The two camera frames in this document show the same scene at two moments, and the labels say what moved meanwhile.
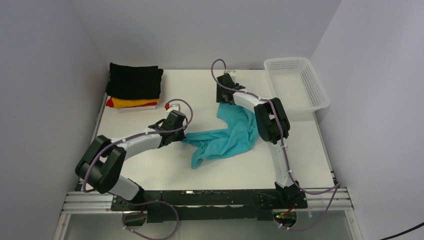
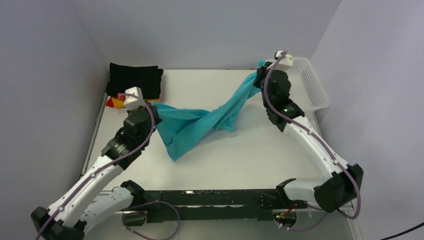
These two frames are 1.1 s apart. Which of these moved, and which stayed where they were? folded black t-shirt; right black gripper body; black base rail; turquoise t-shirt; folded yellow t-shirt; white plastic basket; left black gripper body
Moved: right black gripper body; left black gripper body; turquoise t-shirt
Stayed: folded black t-shirt; folded yellow t-shirt; white plastic basket; black base rail
